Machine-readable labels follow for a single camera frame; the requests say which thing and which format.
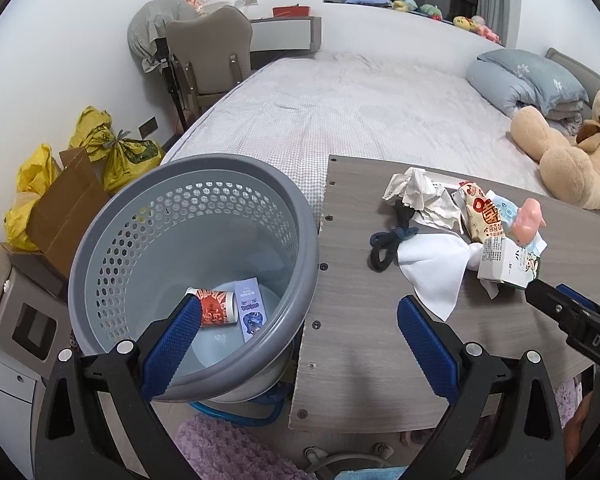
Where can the yellow bag with green print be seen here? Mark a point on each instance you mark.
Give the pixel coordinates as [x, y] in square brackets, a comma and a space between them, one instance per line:
[130, 160]

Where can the pink toy figure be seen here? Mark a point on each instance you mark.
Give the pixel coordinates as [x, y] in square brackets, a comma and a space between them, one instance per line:
[525, 220]

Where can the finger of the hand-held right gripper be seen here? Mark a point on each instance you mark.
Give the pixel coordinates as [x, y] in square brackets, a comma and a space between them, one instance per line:
[550, 302]
[575, 296]

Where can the black folding stand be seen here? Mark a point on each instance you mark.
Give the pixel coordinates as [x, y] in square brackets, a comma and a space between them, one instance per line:
[172, 80]

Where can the purple fluffy rug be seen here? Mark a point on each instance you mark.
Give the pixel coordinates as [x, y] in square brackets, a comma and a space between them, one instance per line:
[220, 450]

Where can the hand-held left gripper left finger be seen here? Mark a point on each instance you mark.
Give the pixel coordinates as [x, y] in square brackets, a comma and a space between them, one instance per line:
[172, 347]

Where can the red and white snack wrapper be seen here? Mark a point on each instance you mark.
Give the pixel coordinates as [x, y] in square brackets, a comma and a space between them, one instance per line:
[485, 215]

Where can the blue and white flat packet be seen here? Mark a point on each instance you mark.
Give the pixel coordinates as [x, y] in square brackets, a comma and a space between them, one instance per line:
[250, 315]

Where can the white plastic stand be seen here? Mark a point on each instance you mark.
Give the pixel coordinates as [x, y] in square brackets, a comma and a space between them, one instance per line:
[340, 462]

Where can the brown cardboard box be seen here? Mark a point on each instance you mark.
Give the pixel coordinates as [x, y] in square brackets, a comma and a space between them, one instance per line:
[65, 215]

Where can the bed with pale checked sheet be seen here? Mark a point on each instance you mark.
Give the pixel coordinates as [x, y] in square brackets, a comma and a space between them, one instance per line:
[355, 110]

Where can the large yellow plastic bag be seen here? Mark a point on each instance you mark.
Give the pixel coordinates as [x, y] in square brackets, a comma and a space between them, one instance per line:
[30, 180]

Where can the grey and white desk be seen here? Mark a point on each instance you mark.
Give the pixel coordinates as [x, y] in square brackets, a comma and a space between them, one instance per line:
[285, 32]

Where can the white milk carton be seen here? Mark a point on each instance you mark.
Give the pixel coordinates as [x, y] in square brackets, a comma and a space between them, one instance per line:
[500, 260]

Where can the white items on desk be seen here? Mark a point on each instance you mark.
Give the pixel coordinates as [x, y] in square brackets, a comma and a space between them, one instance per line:
[246, 0]

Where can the yellow plush toy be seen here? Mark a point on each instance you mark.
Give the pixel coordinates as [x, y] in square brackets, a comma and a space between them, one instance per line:
[465, 23]

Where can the beige upholstered chair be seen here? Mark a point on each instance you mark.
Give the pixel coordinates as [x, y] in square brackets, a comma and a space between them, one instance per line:
[210, 45]

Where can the pale green plush toy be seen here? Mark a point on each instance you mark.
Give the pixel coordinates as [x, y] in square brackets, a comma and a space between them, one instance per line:
[405, 3]

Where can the white cabinet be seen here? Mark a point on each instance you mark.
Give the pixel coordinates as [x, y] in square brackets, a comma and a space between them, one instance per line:
[5, 390]

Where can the grey storage box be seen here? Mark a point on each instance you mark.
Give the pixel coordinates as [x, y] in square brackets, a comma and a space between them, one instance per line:
[30, 320]

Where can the light blue folded duvet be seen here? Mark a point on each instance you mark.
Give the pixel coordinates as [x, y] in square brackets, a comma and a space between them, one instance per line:
[525, 80]

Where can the tan teddy bear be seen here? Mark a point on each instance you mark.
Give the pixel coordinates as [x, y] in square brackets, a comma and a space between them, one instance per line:
[570, 165]

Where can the pink plush toy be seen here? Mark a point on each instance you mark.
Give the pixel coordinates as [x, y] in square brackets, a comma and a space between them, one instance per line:
[489, 32]

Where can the grey garment on chair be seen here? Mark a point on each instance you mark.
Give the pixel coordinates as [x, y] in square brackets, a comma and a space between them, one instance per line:
[150, 25]

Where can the dark wall socket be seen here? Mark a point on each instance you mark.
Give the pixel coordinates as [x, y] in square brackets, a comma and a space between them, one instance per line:
[148, 127]

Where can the light blue wipe packet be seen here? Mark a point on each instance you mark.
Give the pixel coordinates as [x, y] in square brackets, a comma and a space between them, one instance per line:
[505, 206]

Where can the red and white paper cup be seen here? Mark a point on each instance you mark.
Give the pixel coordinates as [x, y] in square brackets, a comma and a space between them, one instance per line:
[217, 307]

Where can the white cloth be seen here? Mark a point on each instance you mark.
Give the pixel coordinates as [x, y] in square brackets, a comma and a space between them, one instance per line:
[430, 265]

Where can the blue cushion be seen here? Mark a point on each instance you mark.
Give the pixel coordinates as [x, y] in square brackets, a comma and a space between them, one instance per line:
[365, 0]

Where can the red box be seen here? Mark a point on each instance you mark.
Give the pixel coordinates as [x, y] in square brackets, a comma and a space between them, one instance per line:
[291, 11]

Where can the plain yellow plastic bag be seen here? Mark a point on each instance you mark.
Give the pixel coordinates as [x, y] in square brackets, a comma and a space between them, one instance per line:
[92, 127]

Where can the grey perforated plastic basket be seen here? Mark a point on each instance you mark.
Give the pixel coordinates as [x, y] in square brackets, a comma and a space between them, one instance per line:
[290, 240]

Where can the grey padded headboard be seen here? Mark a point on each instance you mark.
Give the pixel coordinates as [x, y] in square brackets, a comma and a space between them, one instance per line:
[580, 67]

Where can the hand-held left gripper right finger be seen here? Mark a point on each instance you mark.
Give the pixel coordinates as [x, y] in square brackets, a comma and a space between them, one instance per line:
[427, 350]

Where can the white tissue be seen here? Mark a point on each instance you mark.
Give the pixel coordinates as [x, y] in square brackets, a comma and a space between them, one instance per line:
[415, 185]

